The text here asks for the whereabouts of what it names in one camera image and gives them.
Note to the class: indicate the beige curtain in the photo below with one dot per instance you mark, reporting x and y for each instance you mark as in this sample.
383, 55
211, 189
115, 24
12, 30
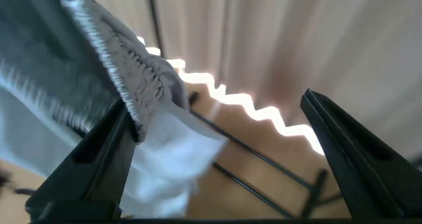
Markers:
296, 36

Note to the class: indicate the black clothes rack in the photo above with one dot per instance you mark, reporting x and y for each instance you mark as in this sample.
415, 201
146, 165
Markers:
257, 153

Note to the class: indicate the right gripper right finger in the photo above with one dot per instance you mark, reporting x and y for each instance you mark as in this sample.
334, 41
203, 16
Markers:
372, 171

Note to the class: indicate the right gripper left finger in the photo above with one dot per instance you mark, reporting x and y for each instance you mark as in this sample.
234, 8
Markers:
82, 184

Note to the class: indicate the pale grey shorts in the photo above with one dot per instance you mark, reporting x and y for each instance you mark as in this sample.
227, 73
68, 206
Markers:
66, 52

